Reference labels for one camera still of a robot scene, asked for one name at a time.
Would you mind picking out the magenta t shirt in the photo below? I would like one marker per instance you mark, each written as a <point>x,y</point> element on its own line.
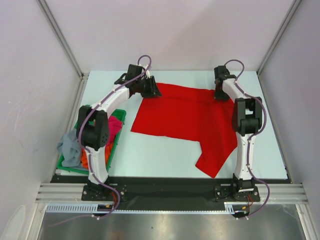
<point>115,125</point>

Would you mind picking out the white slotted cable duct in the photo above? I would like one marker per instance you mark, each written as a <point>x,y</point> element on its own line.
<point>104,208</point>

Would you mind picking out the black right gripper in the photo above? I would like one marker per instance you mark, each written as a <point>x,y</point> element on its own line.
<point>221,93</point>

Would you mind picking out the aluminium frame rail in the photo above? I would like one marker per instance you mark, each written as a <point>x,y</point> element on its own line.
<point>64,192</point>

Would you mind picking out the aluminium corner post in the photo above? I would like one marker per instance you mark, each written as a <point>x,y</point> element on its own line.
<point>279,34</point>
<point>54,25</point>

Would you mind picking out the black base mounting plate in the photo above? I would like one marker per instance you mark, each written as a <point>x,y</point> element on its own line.
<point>155,193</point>

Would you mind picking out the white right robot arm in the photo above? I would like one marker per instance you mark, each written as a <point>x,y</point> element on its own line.
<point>246,122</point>

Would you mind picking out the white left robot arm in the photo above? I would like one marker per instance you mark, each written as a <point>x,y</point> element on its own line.
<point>93,129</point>

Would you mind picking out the right aluminium corner post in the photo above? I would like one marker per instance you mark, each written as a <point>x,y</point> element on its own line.
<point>279,34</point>

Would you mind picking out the red t shirt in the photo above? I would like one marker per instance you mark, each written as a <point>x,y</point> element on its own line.
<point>190,114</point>

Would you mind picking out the grey blue t shirt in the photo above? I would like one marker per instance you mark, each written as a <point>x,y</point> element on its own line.
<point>70,149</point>

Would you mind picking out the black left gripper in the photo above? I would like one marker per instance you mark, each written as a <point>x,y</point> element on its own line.
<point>153,90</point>

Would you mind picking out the left aluminium corner post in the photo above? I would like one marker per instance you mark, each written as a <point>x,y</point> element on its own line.
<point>54,25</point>

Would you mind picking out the orange t shirt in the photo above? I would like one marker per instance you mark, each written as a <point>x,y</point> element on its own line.
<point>107,153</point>

